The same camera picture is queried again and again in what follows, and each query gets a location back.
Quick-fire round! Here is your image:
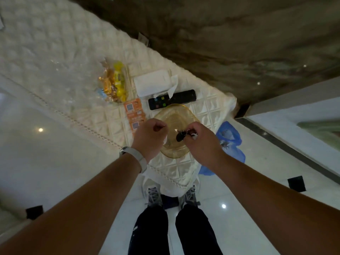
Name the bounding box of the pale green furniture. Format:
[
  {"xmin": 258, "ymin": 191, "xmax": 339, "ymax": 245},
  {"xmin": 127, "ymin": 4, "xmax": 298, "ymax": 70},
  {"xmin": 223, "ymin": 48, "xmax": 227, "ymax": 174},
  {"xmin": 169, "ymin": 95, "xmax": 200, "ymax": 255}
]
[{"xmin": 297, "ymin": 120, "xmax": 340, "ymax": 152}]

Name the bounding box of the tablecloth label tag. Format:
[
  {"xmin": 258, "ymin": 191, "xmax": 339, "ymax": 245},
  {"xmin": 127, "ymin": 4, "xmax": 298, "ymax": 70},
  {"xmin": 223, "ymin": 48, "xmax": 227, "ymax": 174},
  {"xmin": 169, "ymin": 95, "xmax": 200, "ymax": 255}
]
[{"xmin": 138, "ymin": 32, "xmax": 150, "ymax": 47}]

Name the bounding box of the person's left hand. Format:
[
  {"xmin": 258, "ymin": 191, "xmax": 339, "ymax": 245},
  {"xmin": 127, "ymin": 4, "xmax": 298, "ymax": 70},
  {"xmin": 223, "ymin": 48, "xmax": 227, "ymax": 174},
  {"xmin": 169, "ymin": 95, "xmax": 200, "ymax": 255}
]
[{"xmin": 132, "ymin": 118, "xmax": 168, "ymax": 164}]

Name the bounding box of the person's right forearm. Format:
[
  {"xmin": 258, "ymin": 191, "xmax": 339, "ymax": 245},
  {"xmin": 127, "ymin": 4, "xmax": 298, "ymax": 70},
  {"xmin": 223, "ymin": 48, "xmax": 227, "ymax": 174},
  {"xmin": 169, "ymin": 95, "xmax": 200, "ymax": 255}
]
[{"xmin": 213, "ymin": 152, "xmax": 340, "ymax": 255}]

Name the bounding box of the blue plastic bag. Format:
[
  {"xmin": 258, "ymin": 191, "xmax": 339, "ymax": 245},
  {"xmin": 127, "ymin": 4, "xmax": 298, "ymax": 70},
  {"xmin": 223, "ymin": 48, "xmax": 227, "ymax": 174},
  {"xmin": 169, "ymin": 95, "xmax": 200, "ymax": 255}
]
[{"xmin": 199, "ymin": 121, "xmax": 246, "ymax": 176}]

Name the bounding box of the person's leg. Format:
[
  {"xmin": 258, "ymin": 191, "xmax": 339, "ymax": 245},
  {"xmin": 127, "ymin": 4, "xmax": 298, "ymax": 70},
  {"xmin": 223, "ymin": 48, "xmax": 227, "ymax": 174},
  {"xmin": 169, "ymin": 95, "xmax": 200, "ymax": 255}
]
[
  {"xmin": 128, "ymin": 205, "xmax": 170, "ymax": 255},
  {"xmin": 175, "ymin": 204, "xmax": 223, "ymax": 255}
]

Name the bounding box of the person's left forearm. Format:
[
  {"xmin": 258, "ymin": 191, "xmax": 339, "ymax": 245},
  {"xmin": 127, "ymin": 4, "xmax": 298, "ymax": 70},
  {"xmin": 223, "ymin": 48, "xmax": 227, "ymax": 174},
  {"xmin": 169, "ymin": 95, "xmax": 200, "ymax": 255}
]
[{"xmin": 0, "ymin": 152, "xmax": 143, "ymax": 255}]

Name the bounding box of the amber glass plate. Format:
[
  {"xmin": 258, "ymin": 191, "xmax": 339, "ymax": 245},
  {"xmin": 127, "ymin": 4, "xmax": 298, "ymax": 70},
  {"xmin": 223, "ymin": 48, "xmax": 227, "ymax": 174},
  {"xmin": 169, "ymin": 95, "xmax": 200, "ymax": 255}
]
[{"xmin": 153, "ymin": 104, "xmax": 201, "ymax": 159}]

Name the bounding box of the person's right leg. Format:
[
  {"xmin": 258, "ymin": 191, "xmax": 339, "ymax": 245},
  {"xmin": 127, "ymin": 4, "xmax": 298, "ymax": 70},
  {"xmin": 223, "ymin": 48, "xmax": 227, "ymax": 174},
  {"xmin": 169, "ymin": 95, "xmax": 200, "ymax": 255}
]
[{"xmin": 175, "ymin": 204, "xmax": 223, "ymax": 255}]

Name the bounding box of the clear bag of yellow sweets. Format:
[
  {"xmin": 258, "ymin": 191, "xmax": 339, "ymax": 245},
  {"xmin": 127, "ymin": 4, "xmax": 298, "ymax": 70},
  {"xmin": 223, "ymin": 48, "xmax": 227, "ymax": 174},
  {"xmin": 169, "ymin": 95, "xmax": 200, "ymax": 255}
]
[{"xmin": 94, "ymin": 58, "xmax": 131, "ymax": 104}]

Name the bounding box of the person's right hand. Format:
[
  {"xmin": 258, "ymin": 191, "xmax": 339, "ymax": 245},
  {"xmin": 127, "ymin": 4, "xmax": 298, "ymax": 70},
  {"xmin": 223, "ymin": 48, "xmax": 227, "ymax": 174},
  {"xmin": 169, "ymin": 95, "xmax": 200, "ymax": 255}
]
[{"xmin": 183, "ymin": 121, "xmax": 227, "ymax": 169}]

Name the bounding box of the person's right grey shoe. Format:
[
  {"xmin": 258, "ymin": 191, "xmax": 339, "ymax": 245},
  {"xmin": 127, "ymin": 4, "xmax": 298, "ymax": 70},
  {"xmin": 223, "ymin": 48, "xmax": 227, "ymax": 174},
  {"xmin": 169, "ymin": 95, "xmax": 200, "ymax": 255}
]
[{"xmin": 181, "ymin": 183, "xmax": 201, "ymax": 209}]

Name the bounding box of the person's left leg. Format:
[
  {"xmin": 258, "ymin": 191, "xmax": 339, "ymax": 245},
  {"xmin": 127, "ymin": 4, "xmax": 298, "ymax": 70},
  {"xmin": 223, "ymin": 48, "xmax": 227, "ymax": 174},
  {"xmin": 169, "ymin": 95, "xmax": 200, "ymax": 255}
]
[{"xmin": 128, "ymin": 205, "xmax": 170, "ymax": 255}]

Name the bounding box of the white quilted tablecloth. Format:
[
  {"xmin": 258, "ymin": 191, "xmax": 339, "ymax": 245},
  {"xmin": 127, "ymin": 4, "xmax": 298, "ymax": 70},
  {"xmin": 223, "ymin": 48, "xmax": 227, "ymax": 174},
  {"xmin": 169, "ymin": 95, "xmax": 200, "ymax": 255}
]
[{"xmin": 0, "ymin": 0, "xmax": 237, "ymax": 198}]

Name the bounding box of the black remote control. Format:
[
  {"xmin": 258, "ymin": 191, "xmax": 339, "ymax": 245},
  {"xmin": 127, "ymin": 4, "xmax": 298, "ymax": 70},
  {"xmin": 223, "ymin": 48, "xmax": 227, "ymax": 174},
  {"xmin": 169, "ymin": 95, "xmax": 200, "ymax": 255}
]
[{"xmin": 148, "ymin": 89, "xmax": 197, "ymax": 111}]

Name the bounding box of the person's grey shoe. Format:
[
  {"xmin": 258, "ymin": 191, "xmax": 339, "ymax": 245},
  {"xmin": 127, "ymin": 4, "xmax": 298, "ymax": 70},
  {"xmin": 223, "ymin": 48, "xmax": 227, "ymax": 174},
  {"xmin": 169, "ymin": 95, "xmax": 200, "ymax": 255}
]
[
  {"xmin": 181, "ymin": 183, "xmax": 201, "ymax": 209},
  {"xmin": 145, "ymin": 180, "xmax": 163, "ymax": 207}
]

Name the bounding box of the person's left grey shoe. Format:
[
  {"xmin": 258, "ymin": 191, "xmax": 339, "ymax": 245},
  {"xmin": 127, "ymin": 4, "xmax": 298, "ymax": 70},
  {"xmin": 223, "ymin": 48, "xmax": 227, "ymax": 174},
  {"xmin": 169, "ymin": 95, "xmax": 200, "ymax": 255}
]
[{"xmin": 145, "ymin": 180, "xmax": 163, "ymax": 207}]

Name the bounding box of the orange printed card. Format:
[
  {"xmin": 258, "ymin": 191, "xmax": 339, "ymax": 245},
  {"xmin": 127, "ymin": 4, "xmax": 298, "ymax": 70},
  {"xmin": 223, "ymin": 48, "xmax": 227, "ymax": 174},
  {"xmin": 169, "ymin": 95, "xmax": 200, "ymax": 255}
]
[{"xmin": 123, "ymin": 98, "xmax": 147, "ymax": 134}]

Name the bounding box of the dark table base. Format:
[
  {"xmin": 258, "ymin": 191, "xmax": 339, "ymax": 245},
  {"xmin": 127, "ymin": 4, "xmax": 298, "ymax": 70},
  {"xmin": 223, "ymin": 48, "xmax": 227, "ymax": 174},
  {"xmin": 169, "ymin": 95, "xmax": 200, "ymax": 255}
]
[{"xmin": 161, "ymin": 194, "xmax": 180, "ymax": 210}]

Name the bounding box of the white tissue pack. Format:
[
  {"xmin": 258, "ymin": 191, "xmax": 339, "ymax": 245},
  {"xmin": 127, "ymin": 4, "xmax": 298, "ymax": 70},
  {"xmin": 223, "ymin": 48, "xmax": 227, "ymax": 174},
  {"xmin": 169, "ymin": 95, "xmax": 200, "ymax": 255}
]
[{"xmin": 134, "ymin": 69, "xmax": 179, "ymax": 99}]

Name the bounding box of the white wristband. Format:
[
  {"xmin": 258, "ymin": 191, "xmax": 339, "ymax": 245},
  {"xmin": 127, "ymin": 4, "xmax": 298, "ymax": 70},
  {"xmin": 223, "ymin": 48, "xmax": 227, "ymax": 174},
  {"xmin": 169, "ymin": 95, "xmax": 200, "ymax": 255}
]
[{"xmin": 119, "ymin": 146, "xmax": 148, "ymax": 173}]

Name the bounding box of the small dark snack piece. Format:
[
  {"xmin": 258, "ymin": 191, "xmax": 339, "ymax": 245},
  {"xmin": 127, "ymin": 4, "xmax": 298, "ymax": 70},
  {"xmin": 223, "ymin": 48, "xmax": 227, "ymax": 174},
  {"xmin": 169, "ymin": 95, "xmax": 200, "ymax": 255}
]
[{"xmin": 176, "ymin": 129, "xmax": 198, "ymax": 143}]

